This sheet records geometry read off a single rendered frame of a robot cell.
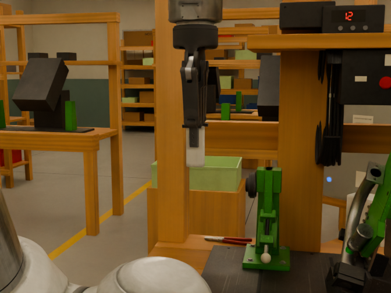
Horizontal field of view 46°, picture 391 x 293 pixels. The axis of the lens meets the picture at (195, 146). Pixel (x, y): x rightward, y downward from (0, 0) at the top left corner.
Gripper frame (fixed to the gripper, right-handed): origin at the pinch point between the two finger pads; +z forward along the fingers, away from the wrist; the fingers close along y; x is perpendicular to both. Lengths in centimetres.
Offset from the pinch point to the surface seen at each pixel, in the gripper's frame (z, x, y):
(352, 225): 26, 32, -40
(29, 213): 131, -239, -341
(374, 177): 12, 36, -36
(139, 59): -42, -341, -1040
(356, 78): -11, 34, -55
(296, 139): 8, 19, -65
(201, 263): 43, -8, -50
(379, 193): 16, 37, -36
